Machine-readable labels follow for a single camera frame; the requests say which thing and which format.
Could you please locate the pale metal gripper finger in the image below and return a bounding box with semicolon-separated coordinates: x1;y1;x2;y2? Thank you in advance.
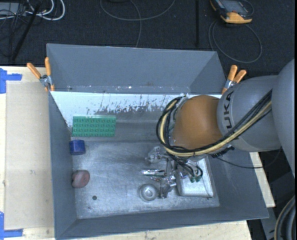
141;168;166;177
159;177;176;199

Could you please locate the clear glass thing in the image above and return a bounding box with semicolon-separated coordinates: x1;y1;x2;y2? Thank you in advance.
144;145;168;166

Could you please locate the white rectangular block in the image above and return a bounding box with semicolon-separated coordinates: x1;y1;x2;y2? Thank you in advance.
176;157;215;198

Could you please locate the grey metal bin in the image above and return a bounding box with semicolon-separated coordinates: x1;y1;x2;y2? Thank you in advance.
45;43;270;240

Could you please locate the red-brown rounded lump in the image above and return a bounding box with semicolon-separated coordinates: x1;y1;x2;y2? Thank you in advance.
71;169;91;189

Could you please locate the green studded flat plate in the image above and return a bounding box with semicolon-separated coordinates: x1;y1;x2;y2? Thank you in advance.
71;115;117;138

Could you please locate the blue cylinder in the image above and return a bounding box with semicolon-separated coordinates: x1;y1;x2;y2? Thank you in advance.
68;139;86;156

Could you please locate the pale cardboard board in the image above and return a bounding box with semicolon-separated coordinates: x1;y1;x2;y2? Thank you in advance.
3;80;55;231

